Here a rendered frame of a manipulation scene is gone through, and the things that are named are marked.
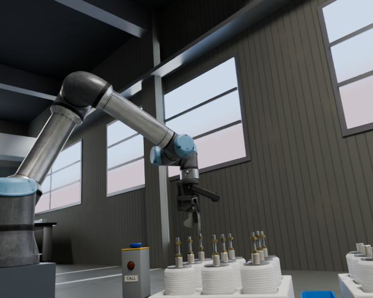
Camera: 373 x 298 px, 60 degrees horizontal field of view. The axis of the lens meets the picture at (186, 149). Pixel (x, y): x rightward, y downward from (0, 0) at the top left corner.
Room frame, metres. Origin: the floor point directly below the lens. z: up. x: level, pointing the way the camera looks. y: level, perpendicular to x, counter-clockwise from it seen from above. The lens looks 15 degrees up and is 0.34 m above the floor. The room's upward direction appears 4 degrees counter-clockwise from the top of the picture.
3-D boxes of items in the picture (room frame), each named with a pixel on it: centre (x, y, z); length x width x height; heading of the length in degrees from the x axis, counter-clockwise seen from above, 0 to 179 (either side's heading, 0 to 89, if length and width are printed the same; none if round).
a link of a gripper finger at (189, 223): (1.26, 0.00, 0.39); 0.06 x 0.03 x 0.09; 79
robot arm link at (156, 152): (1.21, 0.08, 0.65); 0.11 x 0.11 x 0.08; 28
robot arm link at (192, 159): (1.28, 0.00, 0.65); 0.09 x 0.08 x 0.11; 118
